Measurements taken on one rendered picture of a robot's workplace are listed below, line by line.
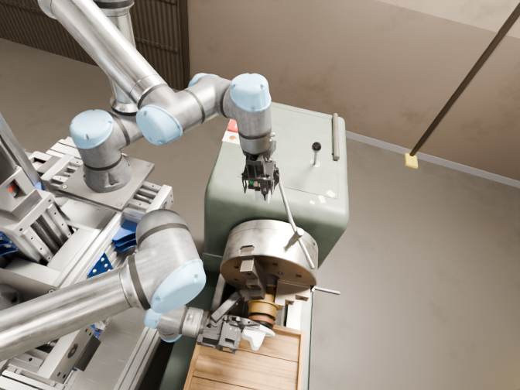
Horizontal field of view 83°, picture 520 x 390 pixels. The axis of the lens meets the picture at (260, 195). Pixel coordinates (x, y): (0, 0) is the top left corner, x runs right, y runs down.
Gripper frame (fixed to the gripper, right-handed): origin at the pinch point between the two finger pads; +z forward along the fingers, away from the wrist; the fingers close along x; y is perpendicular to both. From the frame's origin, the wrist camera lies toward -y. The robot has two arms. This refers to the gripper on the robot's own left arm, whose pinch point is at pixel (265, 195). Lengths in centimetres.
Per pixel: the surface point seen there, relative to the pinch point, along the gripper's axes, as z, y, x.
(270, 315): 24.0, 24.7, 3.2
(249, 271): 13.7, 16.8, -3.1
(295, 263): 14.1, 12.8, 9.4
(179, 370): 73, 35, -37
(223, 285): 44.0, 9.0, -18.8
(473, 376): 169, -3, 122
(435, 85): 85, -218, 117
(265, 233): 10.9, 5.5, -0.1
